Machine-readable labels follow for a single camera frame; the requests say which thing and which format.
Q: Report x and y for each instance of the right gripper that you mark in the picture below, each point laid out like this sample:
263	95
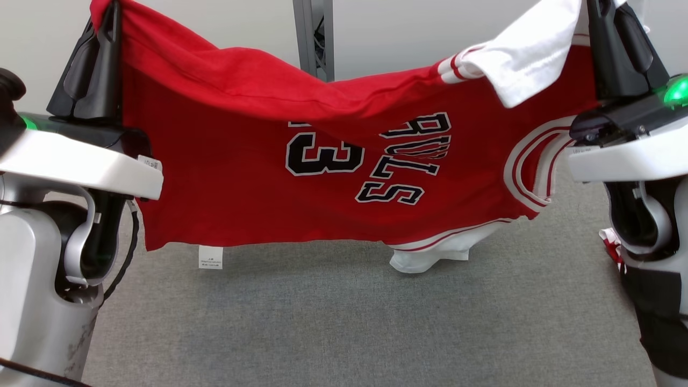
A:
629	115

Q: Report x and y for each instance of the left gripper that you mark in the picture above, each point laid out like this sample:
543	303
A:
97	129

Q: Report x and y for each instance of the red Bulls basketball jersey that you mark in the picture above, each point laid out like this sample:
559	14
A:
215	188

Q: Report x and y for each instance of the red shorts with white stripes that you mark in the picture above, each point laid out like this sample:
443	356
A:
610	244

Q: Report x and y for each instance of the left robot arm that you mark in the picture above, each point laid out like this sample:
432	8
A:
32	242

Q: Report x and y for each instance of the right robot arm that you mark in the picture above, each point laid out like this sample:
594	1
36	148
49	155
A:
618	161

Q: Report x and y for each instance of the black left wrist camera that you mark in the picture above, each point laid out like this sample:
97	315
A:
8	91

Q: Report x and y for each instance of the grey metal partition post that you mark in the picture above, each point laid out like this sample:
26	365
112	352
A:
306	37

